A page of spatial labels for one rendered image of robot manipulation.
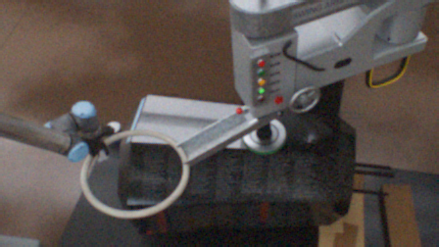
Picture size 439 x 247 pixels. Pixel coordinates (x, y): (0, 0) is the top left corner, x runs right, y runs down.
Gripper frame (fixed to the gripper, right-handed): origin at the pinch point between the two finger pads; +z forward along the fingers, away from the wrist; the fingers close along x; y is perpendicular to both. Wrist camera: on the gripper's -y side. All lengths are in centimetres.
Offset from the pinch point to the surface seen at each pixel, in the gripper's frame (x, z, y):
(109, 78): -111, 85, -90
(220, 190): 51, 17, -27
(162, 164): 20.3, 10.6, -18.4
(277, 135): 62, -3, -59
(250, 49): 57, -70, -40
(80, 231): -27, 85, 14
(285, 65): 66, -58, -53
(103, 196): -35, 84, -11
